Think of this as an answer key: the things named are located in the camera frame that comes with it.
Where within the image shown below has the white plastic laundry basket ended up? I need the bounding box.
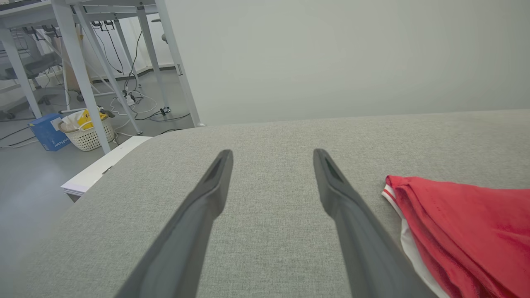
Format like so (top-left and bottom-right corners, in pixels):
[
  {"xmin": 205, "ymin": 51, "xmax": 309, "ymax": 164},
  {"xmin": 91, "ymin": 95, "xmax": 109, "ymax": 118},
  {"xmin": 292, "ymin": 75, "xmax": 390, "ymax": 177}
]
[{"xmin": 59, "ymin": 108, "xmax": 116, "ymax": 151}]

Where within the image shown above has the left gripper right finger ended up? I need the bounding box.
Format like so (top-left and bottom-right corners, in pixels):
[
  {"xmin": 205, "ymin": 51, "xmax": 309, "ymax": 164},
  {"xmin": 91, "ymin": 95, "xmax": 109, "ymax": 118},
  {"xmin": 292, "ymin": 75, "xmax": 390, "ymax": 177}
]
[{"xmin": 313, "ymin": 149, "xmax": 437, "ymax": 298}]

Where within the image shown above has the brown cardboard panel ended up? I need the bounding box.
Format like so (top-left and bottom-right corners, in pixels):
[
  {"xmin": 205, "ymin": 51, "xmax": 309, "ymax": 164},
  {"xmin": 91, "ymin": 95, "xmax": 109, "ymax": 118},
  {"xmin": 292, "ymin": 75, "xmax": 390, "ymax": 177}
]
[{"xmin": 53, "ymin": 36, "xmax": 80, "ymax": 91}]

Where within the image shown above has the grey mesh office chair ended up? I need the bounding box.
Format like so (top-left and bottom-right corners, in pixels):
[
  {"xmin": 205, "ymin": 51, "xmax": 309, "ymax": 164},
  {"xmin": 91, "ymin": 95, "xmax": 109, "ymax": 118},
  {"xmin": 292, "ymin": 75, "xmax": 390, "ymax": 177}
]
[{"xmin": 0, "ymin": 28, "xmax": 63, "ymax": 121}]

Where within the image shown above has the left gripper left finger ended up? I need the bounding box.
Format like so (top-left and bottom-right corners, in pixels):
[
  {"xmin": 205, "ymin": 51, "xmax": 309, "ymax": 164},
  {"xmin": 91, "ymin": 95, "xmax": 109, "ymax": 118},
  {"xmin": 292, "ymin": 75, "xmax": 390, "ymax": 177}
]
[{"xmin": 114, "ymin": 149, "xmax": 234, "ymax": 298}]

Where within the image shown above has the red basketball jersey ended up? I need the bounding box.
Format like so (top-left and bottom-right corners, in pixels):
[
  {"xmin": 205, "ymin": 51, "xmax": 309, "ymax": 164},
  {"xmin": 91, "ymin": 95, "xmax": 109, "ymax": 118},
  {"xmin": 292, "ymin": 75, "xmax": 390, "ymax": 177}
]
[{"xmin": 382, "ymin": 175, "xmax": 530, "ymax": 298}]

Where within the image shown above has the yellow item in basket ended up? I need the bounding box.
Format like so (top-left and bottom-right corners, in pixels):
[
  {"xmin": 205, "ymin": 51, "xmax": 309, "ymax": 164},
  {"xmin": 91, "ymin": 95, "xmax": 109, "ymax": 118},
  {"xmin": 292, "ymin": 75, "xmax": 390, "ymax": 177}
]
[{"xmin": 77, "ymin": 109, "xmax": 107, "ymax": 130}]

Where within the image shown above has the white partition frame post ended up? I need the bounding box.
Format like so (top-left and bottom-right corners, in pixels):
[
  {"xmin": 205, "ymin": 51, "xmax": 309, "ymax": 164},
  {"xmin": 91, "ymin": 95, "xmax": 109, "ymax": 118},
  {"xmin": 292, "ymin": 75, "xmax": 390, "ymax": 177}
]
[{"xmin": 154, "ymin": 0, "xmax": 206, "ymax": 127}]

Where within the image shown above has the white device case black handle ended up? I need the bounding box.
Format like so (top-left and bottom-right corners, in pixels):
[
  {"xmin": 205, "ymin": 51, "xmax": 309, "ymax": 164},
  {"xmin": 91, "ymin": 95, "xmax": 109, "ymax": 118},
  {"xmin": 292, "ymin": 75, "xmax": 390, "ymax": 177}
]
[{"xmin": 61, "ymin": 135, "xmax": 153, "ymax": 196}]

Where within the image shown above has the black floor cable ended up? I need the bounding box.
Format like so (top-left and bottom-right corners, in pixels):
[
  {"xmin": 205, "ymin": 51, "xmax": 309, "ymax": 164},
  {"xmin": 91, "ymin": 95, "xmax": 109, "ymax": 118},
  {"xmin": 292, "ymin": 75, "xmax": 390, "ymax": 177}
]
[{"xmin": 89, "ymin": 21, "xmax": 191, "ymax": 135}]

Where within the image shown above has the blue cardboard box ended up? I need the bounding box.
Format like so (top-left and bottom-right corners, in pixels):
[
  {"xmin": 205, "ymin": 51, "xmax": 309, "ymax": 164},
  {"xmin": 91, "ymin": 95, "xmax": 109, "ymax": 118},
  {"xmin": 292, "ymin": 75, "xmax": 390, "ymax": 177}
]
[{"xmin": 28, "ymin": 113, "xmax": 71, "ymax": 151}]

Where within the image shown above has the white desk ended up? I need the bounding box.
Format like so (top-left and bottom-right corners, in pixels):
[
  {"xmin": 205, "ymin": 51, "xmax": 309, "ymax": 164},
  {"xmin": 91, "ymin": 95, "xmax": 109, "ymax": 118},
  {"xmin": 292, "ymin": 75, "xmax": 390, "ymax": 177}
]
[{"xmin": 0, "ymin": 0, "xmax": 171, "ymax": 154}]

